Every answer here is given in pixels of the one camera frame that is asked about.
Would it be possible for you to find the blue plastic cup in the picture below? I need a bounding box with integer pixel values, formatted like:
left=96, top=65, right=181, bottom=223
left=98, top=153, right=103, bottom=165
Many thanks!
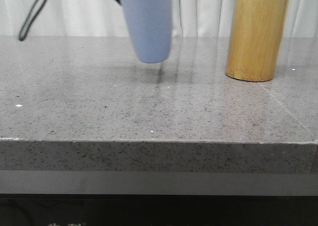
left=120, top=0, right=172, bottom=63

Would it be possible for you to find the bamboo cylinder holder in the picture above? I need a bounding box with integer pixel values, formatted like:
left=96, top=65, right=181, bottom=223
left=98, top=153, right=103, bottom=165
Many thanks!
left=225, top=0, right=289, bottom=82

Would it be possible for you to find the black cable loop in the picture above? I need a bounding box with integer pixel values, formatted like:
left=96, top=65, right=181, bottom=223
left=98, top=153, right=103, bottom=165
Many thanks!
left=18, top=0, right=52, bottom=42

